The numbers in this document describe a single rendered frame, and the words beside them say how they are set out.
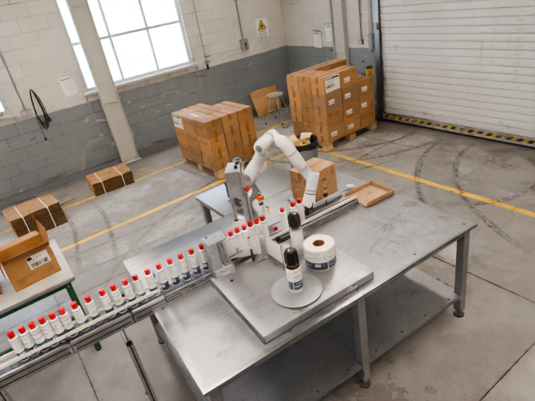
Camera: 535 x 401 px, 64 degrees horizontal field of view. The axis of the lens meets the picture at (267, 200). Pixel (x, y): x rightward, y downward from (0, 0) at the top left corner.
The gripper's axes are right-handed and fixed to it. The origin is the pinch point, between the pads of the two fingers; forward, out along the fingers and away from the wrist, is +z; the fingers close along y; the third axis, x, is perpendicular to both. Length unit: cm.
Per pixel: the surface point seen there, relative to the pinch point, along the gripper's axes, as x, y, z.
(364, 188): 67, -11, -13
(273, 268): -47, 32, 24
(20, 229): -169, -366, 144
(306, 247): -35, 47, 4
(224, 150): 93, -319, 24
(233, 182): -65, -2, -25
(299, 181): 12.6, -30.4, -14.9
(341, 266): -17, 61, 13
